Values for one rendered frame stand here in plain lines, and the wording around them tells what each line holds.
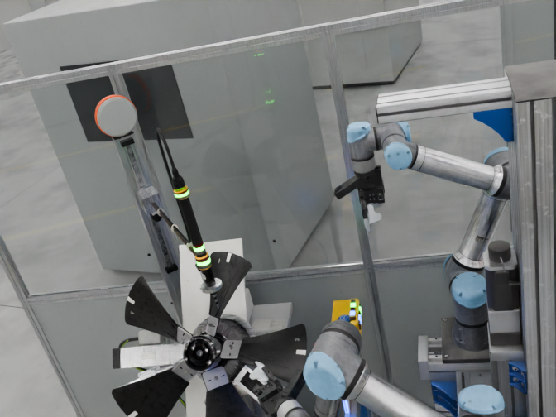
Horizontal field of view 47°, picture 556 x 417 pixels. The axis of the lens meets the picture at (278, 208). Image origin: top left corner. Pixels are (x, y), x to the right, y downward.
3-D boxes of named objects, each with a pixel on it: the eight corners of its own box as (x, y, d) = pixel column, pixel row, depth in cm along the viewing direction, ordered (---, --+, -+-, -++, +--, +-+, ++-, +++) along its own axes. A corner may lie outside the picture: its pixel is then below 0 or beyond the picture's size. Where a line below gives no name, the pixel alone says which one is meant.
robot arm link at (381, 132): (414, 153, 197) (378, 160, 199) (409, 139, 207) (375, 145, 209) (411, 129, 194) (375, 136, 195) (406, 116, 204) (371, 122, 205)
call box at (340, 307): (337, 321, 257) (333, 299, 252) (362, 318, 255) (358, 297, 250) (335, 348, 243) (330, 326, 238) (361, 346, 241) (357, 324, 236)
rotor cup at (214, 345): (186, 340, 232) (172, 341, 220) (222, 324, 230) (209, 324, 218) (200, 379, 228) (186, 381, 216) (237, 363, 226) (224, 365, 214)
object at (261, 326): (255, 322, 286) (254, 318, 285) (287, 321, 281) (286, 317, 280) (250, 334, 279) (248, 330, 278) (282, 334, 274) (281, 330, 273)
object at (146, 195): (141, 208, 262) (134, 189, 258) (156, 201, 264) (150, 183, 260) (147, 216, 254) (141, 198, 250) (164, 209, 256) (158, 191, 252)
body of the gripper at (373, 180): (385, 204, 210) (380, 172, 204) (358, 208, 212) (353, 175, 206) (385, 194, 216) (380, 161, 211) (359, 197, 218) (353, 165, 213)
